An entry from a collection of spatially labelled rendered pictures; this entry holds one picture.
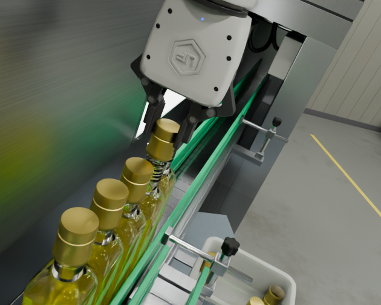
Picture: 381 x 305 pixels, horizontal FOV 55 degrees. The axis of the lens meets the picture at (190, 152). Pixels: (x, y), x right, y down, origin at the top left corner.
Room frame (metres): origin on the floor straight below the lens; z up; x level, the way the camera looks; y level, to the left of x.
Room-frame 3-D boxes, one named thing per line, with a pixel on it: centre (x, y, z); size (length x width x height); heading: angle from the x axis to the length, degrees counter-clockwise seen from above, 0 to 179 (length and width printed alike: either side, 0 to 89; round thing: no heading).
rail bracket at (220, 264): (0.47, -0.10, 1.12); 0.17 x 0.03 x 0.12; 82
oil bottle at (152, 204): (0.41, 0.04, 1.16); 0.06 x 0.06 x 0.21; 81
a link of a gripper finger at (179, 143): (0.40, 0.01, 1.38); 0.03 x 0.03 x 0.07; 81
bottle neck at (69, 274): (0.24, 0.07, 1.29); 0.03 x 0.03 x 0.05
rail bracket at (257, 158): (1.11, -0.19, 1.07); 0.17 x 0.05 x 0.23; 82
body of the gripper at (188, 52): (0.41, 0.04, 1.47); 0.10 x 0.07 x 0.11; 81
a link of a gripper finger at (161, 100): (0.41, 0.07, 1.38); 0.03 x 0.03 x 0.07; 81
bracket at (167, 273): (0.48, -0.08, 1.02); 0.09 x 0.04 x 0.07; 82
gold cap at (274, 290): (0.61, -0.30, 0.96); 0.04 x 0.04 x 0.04
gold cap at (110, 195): (0.30, 0.06, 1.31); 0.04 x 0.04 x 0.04
